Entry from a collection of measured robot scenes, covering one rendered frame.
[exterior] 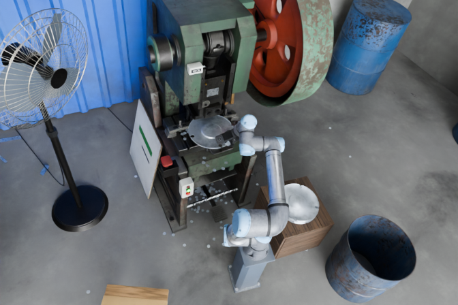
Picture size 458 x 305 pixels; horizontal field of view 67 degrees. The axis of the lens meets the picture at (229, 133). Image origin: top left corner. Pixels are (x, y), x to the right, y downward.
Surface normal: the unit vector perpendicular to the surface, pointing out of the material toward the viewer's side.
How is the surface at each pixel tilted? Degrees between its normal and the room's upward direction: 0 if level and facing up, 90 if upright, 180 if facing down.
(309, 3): 40
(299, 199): 0
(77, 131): 0
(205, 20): 0
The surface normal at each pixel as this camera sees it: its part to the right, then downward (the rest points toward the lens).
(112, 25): 0.44, 0.69
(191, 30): 0.39, 0.02
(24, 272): 0.12, -0.67
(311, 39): 0.44, 0.30
